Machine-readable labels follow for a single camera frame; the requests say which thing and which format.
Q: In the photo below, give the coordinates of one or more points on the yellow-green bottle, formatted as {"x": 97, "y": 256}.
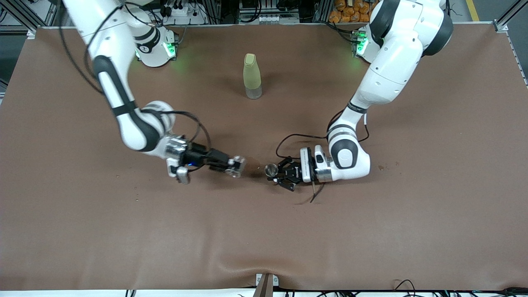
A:
{"x": 251, "y": 74}

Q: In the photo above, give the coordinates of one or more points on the steel double jigger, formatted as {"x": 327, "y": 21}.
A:
{"x": 271, "y": 169}

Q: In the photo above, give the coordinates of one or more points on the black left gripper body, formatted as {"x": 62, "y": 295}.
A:
{"x": 291, "y": 172}

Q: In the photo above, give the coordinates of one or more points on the long white socket strip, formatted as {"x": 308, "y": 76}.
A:
{"x": 268, "y": 19}

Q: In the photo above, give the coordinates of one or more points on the white table edge bracket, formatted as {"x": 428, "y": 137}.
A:
{"x": 275, "y": 281}

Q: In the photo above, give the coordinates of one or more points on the brown vertical post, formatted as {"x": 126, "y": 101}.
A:
{"x": 264, "y": 288}

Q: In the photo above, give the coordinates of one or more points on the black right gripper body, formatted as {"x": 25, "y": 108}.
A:
{"x": 199, "y": 156}

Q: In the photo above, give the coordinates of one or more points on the white power strip with plugs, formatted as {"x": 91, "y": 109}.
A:
{"x": 181, "y": 12}

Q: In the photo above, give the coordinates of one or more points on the aluminium frame strut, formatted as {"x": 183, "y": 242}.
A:
{"x": 25, "y": 17}
{"x": 509, "y": 14}

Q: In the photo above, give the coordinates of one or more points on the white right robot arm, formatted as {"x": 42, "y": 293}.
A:
{"x": 111, "y": 41}

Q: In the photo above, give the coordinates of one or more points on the metal table corner bracket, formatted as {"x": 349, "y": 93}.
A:
{"x": 500, "y": 28}
{"x": 31, "y": 34}

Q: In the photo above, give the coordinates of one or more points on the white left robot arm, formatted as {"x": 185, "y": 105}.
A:
{"x": 396, "y": 62}

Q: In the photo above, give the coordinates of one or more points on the orange snack packets pile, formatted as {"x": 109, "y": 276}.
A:
{"x": 346, "y": 12}

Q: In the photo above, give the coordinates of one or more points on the brown table cloth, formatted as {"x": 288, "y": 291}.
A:
{"x": 264, "y": 227}

